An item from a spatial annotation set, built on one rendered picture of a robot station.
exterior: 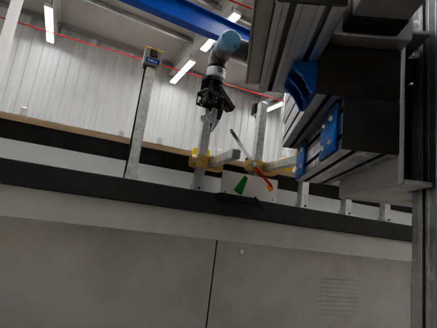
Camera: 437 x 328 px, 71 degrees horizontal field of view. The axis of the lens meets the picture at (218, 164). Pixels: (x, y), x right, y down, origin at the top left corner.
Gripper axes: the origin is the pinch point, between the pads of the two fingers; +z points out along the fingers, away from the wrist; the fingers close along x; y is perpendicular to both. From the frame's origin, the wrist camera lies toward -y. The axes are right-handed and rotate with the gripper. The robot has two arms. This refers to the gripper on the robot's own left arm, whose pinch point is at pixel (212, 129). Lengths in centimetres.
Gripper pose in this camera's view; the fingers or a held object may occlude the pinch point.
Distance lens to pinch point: 120.6
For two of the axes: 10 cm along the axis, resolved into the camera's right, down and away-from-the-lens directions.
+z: -1.3, 9.7, -1.9
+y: -7.5, -2.2, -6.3
